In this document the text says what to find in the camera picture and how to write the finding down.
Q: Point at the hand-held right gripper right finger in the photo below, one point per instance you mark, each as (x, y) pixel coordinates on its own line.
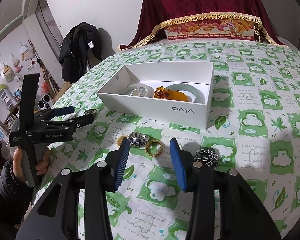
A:
(178, 165)

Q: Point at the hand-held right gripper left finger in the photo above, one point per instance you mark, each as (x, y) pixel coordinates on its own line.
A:
(123, 162)

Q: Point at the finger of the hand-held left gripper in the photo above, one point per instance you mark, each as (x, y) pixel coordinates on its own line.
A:
(82, 122)
(65, 110)

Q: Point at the white cardboard box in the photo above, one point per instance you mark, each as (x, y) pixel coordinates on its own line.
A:
(140, 107)

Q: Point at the gourd-shaped jade pendant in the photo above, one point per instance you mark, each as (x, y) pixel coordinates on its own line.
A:
(137, 91)

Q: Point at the oval amber stone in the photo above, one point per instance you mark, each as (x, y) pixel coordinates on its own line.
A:
(180, 95)

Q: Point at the pale jade bangle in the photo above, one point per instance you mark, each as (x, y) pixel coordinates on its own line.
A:
(148, 91)

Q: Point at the green jade bangle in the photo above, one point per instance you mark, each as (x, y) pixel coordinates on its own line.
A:
(197, 92)

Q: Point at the person's left forearm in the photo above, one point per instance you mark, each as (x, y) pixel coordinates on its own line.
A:
(7, 200)

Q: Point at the person's left hand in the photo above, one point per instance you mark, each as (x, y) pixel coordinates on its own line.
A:
(43, 162)

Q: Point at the white small appliance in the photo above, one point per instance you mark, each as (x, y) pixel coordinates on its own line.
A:
(45, 103)

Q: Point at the black jacket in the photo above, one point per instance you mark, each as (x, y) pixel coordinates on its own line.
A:
(75, 47)

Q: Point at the white refrigerator with magnets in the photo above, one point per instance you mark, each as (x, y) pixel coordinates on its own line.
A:
(5, 55)

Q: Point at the green white patterned tablecloth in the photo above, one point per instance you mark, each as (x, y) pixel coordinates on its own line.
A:
(265, 130)

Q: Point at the red gold printed box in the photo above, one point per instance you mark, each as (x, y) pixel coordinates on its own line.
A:
(202, 30)

